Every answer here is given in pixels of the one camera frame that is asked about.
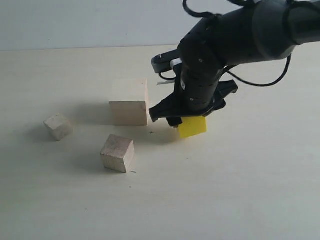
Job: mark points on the large wooden cube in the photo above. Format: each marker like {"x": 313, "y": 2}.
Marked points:
{"x": 129, "y": 102}

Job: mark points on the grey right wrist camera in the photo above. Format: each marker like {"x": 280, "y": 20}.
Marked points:
{"x": 161, "y": 63}

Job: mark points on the yellow cube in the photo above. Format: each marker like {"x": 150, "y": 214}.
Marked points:
{"x": 192, "y": 126}

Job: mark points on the small wooden cube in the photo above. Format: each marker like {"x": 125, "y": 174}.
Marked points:
{"x": 58, "y": 126}

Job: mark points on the medium wooden cube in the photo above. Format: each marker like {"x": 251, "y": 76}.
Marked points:
{"x": 117, "y": 153}

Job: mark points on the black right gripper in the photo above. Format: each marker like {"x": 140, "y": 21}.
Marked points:
{"x": 195, "y": 94}

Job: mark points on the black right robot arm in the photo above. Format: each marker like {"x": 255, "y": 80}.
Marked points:
{"x": 258, "y": 31}

